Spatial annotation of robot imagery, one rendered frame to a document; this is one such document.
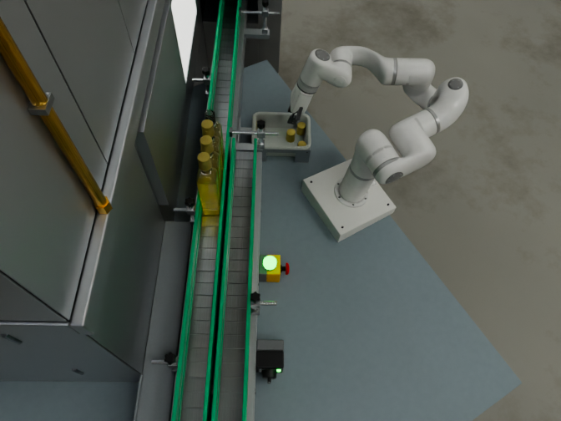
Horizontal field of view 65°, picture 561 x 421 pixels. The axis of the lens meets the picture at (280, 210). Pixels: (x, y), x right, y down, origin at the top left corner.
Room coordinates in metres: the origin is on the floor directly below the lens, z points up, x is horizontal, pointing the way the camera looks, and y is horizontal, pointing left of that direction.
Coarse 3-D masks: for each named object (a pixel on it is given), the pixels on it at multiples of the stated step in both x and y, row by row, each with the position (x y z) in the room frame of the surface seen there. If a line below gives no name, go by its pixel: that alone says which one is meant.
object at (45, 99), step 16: (0, 32) 0.39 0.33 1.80; (0, 48) 0.38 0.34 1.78; (16, 48) 0.39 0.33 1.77; (16, 64) 0.39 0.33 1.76; (32, 80) 0.39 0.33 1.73; (32, 96) 0.38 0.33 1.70; (48, 96) 0.40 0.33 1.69; (32, 112) 0.38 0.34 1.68; (48, 112) 0.38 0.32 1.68; (48, 128) 0.38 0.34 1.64; (64, 128) 0.40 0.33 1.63; (64, 144) 0.39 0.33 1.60; (80, 160) 0.39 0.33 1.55; (80, 176) 0.38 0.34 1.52; (96, 192) 0.39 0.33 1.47; (96, 208) 0.38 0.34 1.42; (112, 208) 0.39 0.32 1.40
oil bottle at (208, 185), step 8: (200, 176) 0.69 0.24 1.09; (208, 176) 0.69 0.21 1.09; (216, 176) 0.70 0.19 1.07; (200, 184) 0.68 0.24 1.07; (208, 184) 0.68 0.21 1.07; (216, 184) 0.69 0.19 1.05; (200, 192) 0.67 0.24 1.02; (208, 192) 0.68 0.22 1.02; (216, 192) 0.68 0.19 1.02; (200, 200) 0.68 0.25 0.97; (208, 200) 0.68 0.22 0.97; (216, 200) 0.68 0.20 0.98; (208, 208) 0.68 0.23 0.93; (216, 208) 0.68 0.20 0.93
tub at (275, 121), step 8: (256, 112) 1.17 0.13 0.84; (264, 112) 1.17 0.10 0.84; (272, 112) 1.18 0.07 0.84; (256, 120) 1.15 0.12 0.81; (264, 120) 1.16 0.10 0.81; (272, 120) 1.16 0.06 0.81; (280, 120) 1.17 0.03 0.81; (304, 120) 1.17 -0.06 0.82; (272, 128) 1.16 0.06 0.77; (280, 128) 1.16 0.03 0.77; (288, 128) 1.16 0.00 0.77; (296, 128) 1.17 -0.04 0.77; (256, 136) 1.10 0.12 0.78; (272, 136) 1.11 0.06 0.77; (280, 136) 1.12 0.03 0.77; (296, 136) 1.13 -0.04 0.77; (304, 136) 1.13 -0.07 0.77; (272, 144) 1.08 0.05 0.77; (280, 144) 1.08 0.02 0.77; (288, 144) 1.08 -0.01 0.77; (296, 144) 1.09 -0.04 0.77
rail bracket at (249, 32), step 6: (264, 0) 1.61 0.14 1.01; (264, 6) 1.60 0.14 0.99; (240, 12) 1.59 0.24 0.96; (246, 12) 1.60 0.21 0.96; (252, 12) 1.60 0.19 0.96; (258, 12) 1.61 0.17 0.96; (264, 12) 1.60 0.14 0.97; (270, 12) 1.61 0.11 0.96; (276, 12) 1.61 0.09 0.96; (264, 18) 1.60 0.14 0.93; (264, 24) 1.60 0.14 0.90; (246, 30) 1.61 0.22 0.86; (252, 30) 1.62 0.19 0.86; (258, 30) 1.62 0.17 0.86; (264, 30) 1.60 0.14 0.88; (246, 36) 1.59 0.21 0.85; (252, 36) 1.59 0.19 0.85; (258, 36) 1.59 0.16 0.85; (264, 36) 1.59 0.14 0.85
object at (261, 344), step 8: (256, 344) 0.29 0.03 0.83; (264, 344) 0.29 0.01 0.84; (272, 344) 0.29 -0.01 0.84; (280, 344) 0.30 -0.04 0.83; (256, 352) 0.27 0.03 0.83; (264, 352) 0.27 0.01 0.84; (272, 352) 0.27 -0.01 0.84; (280, 352) 0.28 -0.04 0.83; (256, 360) 0.25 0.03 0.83; (264, 360) 0.25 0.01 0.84; (272, 360) 0.25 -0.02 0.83; (280, 360) 0.25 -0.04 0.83; (256, 368) 0.23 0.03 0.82; (264, 368) 0.23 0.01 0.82; (272, 368) 0.23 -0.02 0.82; (280, 368) 0.23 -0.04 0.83
